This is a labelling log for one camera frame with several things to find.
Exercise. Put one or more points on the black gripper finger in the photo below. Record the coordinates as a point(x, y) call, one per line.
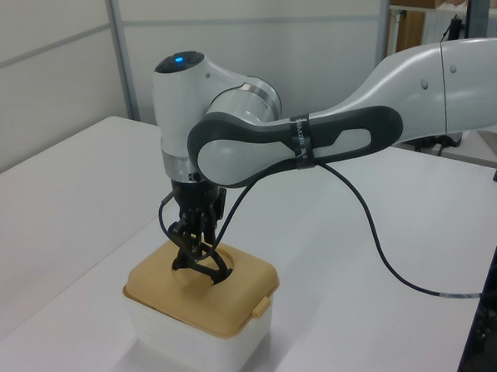
point(209, 227)
point(183, 237)

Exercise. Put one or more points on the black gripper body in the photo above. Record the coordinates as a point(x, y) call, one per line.
point(195, 197)

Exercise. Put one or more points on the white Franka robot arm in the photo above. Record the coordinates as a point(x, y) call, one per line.
point(233, 152)

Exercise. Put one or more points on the white plastic tool box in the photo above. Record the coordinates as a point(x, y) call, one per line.
point(190, 349)

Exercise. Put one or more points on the black chair base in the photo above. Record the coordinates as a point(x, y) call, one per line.
point(440, 144)

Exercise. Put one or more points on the wooden shelf unit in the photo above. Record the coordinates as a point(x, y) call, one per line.
point(410, 32)

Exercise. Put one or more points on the grey partition post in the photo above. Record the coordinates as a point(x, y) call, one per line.
point(383, 26)
point(120, 50)

